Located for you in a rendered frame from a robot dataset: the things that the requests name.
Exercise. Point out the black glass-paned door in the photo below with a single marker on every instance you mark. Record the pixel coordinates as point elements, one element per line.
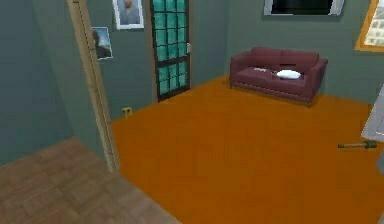
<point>171,46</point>

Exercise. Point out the dark red sofa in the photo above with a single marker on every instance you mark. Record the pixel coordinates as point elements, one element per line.
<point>263,78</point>

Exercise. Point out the small white flat object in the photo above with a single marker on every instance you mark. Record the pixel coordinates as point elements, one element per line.
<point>260,70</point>

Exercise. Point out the white pillow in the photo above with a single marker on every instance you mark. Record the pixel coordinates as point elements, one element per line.
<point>288,74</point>

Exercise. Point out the small frameless photo picture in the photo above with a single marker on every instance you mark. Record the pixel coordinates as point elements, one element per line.
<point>102,42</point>

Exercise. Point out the white framed portrait picture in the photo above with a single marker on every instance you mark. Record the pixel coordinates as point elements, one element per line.
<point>128,13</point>

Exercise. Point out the green baseball bat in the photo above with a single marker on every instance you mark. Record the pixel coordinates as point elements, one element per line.
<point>358,145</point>

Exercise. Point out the light grey furniture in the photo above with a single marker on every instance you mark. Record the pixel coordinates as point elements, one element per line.
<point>376,120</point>

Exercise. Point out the orange framed picture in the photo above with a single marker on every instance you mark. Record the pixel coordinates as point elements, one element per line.
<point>371,30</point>

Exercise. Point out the wooden door frame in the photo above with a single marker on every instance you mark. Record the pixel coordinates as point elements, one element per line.
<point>95,86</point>

